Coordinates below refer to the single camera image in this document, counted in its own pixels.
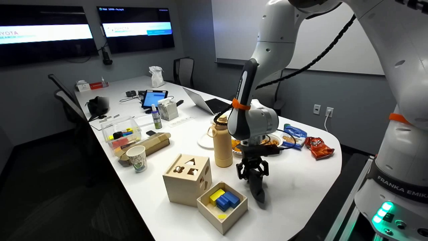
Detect open laptop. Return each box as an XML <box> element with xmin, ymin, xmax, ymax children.
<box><xmin>182</xmin><ymin>87</ymin><xmax>232</xmax><ymax>116</ymax></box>

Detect white power strip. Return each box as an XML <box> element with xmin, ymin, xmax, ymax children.
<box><xmin>168</xmin><ymin>116</ymin><xmax>195</xmax><ymax>128</ymax></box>

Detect tablet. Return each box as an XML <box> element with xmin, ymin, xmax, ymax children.
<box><xmin>141</xmin><ymin>89</ymin><xmax>169</xmax><ymax>109</ymax></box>

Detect white paper bag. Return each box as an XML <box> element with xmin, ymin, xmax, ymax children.
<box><xmin>148</xmin><ymin>66</ymin><xmax>165</xmax><ymax>88</ymax></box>

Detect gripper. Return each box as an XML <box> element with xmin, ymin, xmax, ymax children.
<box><xmin>236</xmin><ymin>138</ymin><xmax>270</xmax><ymax>181</ymax></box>

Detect blue snack bag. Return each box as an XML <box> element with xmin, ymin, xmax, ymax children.
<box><xmin>282</xmin><ymin>124</ymin><xmax>308</xmax><ymax>150</ymax></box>

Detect wooden shape sorter box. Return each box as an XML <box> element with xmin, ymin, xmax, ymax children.
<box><xmin>163</xmin><ymin>154</ymin><xmax>213</xmax><ymax>208</ymax></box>

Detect whiteboard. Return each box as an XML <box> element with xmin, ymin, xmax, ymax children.
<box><xmin>211</xmin><ymin>0</ymin><xmax>386</xmax><ymax>76</ymax></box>

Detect black towel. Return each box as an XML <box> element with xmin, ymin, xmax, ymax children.
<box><xmin>247</xmin><ymin>167</ymin><xmax>266</xmax><ymax>204</ymax></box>

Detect heap of coloured blocks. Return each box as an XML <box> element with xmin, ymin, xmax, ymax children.
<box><xmin>107</xmin><ymin>128</ymin><xmax>134</xmax><ymax>150</ymax></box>

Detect long cardboard box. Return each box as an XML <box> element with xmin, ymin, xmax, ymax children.
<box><xmin>117</xmin><ymin>132</ymin><xmax>172</xmax><ymax>167</ymax></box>

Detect bowl of snacks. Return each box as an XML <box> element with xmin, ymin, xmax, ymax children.
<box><xmin>231</xmin><ymin>133</ymin><xmax>284</xmax><ymax>158</ymax></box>

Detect clear plastic container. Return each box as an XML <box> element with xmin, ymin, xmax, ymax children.
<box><xmin>101</xmin><ymin>116</ymin><xmax>142</xmax><ymax>152</ymax></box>

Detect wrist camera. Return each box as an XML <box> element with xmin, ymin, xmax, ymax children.
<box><xmin>257</xmin><ymin>144</ymin><xmax>282</xmax><ymax>157</ymax></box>

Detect black headset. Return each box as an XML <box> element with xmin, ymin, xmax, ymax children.
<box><xmin>85</xmin><ymin>96</ymin><xmax>110</xmax><ymax>122</ymax></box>

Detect red snack bag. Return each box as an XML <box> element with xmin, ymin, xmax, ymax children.
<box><xmin>304</xmin><ymin>136</ymin><xmax>335</xmax><ymax>160</ymax></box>

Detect wall monitor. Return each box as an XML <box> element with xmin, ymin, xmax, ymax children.
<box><xmin>96</xmin><ymin>6</ymin><xmax>176</xmax><ymax>55</ymax></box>
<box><xmin>0</xmin><ymin>4</ymin><xmax>98</xmax><ymax>67</ymax></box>

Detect tan water bottle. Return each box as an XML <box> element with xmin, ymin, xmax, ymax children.
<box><xmin>207</xmin><ymin>114</ymin><xmax>234</xmax><ymax>168</ymax></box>

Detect printed paper cup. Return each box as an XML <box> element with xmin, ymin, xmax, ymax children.
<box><xmin>126</xmin><ymin>145</ymin><xmax>148</xmax><ymax>173</ymax></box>

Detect yellow block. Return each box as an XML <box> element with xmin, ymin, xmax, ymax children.
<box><xmin>209</xmin><ymin>188</ymin><xmax>226</xmax><ymax>207</ymax></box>

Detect black webcam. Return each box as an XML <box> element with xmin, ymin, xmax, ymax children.
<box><xmin>101</xmin><ymin>46</ymin><xmax>113</xmax><ymax>66</ymax></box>

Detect blue blocks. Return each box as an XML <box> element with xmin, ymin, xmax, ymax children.
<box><xmin>215</xmin><ymin>191</ymin><xmax>241</xmax><ymax>212</ymax></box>

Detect tissue box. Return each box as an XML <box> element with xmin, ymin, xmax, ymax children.
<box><xmin>157</xmin><ymin>97</ymin><xmax>179</xmax><ymax>122</ymax></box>

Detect open wooden box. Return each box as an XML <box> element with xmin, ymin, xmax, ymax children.
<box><xmin>196</xmin><ymin>181</ymin><xmax>249</xmax><ymax>236</ymax></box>

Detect white plate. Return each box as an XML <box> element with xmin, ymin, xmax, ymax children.
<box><xmin>197</xmin><ymin>132</ymin><xmax>215</xmax><ymax>150</ymax></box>

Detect office chair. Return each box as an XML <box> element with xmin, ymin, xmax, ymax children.
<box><xmin>173</xmin><ymin>57</ymin><xmax>195</xmax><ymax>89</ymax></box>
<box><xmin>47</xmin><ymin>73</ymin><xmax>101</xmax><ymax>188</ymax></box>

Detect small spray bottle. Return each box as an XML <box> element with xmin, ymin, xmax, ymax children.
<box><xmin>150</xmin><ymin>104</ymin><xmax>163</xmax><ymax>130</ymax></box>

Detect flat red box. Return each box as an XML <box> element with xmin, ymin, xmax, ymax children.
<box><xmin>89</xmin><ymin>77</ymin><xmax>109</xmax><ymax>90</ymax></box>

